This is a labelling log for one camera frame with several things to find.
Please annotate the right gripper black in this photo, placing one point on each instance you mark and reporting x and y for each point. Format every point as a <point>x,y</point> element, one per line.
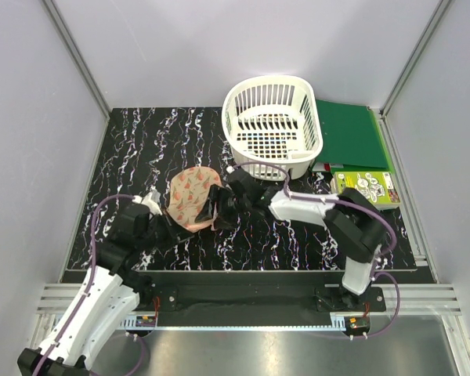
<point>217,194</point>

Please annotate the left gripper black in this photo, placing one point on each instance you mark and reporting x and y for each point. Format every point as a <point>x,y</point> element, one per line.
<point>175,233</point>

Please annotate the pink mesh bra laundry bag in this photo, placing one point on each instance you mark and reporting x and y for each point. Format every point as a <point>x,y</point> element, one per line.
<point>189,191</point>

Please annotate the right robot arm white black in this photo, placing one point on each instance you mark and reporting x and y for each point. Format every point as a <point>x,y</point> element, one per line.
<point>353,222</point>

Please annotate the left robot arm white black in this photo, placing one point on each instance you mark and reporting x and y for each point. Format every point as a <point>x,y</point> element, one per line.
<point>110,291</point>

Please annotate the white plastic laundry basket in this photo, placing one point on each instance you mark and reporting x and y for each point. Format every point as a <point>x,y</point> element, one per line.
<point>271,124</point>

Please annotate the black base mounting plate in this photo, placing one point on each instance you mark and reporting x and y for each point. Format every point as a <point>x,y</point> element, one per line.
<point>250,299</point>

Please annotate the green folder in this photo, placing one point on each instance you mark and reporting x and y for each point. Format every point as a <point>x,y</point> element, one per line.
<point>352,141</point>

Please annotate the green illustrated book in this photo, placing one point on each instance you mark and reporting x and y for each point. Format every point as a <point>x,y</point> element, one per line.
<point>377,187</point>

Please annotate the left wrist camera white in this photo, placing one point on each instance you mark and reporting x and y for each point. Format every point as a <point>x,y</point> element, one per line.
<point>151,200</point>

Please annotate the aluminium front rail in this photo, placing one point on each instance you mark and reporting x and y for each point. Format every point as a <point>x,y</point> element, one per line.
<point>405,300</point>

